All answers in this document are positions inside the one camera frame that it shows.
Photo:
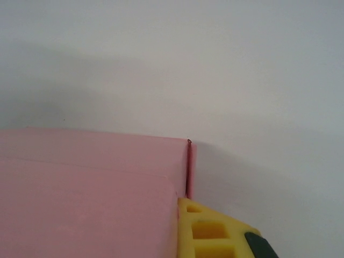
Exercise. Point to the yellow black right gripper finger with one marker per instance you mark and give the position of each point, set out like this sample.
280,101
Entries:
212,242

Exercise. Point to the pink paper box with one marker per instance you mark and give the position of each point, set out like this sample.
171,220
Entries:
80,201

